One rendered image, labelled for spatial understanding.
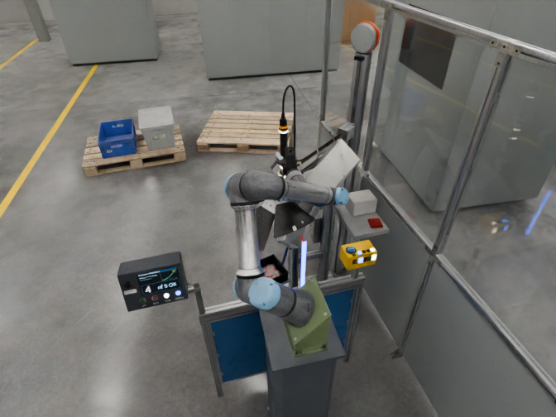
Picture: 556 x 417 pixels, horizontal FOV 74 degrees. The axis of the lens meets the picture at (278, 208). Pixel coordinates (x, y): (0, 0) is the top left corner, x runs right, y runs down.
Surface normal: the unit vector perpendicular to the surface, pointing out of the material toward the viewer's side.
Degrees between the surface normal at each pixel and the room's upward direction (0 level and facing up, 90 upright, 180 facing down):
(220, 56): 90
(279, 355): 0
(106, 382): 0
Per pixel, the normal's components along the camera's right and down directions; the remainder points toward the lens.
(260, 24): 0.18, 0.61
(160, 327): -0.01, -0.79
